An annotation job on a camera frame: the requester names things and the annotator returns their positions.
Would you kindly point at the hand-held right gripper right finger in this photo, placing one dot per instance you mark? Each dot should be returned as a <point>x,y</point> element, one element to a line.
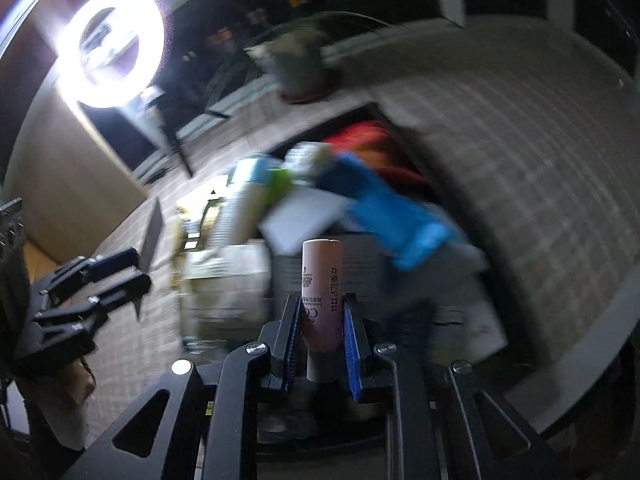
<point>351,352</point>

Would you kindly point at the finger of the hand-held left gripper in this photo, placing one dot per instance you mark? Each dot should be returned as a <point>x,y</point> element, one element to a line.
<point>125,287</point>
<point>115,262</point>

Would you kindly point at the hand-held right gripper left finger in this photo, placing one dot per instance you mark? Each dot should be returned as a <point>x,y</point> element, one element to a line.
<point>290,347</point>

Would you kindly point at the pink tube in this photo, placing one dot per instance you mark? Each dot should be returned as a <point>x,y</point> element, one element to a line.
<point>322,280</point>

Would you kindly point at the black container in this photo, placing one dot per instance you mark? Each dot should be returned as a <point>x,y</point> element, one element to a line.
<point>450,205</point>

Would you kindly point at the person's left forearm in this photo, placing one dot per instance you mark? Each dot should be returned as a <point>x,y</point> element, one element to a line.
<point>70,400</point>

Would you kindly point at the gold box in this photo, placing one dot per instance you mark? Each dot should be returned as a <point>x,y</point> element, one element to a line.
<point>197,240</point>

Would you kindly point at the large brown wooden board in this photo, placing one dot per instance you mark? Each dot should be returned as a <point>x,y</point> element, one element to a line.
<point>60,170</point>

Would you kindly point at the white card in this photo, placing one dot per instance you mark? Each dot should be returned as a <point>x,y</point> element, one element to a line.
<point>305,220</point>

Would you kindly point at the blue packet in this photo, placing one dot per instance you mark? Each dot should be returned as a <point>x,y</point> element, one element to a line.
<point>380,205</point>

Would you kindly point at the red item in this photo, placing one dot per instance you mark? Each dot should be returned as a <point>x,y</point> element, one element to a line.
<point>365,140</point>

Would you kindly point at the potted plant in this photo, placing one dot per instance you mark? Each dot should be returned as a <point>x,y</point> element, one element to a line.
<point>300,65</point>

